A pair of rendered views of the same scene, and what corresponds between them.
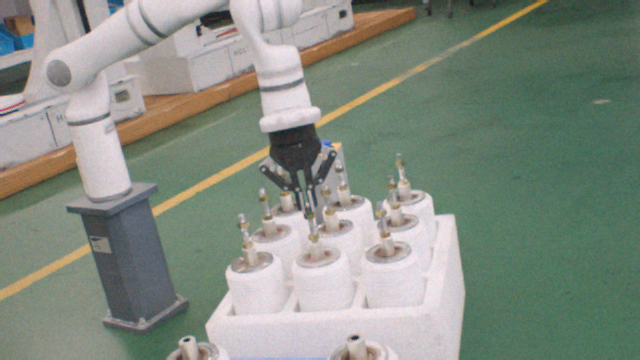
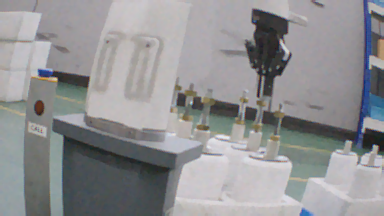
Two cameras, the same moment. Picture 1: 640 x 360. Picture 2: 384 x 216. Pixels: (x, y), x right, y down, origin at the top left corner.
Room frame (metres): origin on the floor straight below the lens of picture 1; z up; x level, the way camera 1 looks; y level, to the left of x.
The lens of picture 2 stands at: (1.97, 1.25, 0.39)
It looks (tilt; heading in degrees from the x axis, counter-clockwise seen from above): 3 degrees down; 241
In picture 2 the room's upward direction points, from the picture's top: 11 degrees clockwise
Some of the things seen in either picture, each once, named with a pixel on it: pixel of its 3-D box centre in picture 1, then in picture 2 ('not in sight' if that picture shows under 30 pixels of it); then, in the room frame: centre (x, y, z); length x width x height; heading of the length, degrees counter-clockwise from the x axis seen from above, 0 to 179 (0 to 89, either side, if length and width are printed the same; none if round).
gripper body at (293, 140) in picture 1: (294, 141); (269, 32); (1.17, 0.03, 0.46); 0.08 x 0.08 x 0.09
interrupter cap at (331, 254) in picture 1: (318, 257); (252, 149); (1.17, 0.03, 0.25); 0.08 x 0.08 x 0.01
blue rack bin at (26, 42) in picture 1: (22, 33); not in sight; (6.41, 2.14, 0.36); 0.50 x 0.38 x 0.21; 52
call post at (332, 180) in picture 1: (335, 217); (35, 160); (1.58, -0.02, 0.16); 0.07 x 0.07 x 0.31; 73
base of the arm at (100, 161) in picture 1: (100, 157); (136, 45); (1.60, 0.45, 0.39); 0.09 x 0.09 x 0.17; 51
